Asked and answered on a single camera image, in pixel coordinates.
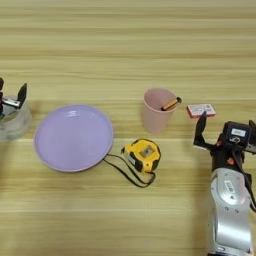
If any small red white box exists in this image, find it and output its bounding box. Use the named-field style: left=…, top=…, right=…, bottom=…
left=186, top=103, right=217, bottom=120

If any clear adhesive tape roll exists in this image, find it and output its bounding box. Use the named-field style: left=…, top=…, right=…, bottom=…
left=0, top=95, right=34, bottom=142

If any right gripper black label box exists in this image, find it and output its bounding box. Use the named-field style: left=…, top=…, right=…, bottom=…
left=222, top=121, right=252, bottom=146

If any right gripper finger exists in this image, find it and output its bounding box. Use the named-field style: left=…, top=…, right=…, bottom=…
left=193, top=110, right=208, bottom=144
left=248, top=119, right=256, bottom=146

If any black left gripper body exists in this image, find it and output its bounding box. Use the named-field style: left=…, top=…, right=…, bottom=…
left=0, top=96, right=22, bottom=118

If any yellow tape measure with strap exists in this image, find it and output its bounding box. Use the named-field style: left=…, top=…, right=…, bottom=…
left=103, top=138, right=162, bottom=189

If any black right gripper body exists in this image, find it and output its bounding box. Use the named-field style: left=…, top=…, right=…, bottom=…
left=193, top=133, right=256, bottom=173

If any purple plastic plate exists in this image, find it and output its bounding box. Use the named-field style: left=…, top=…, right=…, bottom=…
left=33, top=104, right=115, bottom=173

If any pink plastic cup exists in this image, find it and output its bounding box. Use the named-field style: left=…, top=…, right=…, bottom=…
left=142, top=87, right=178, bottom=135

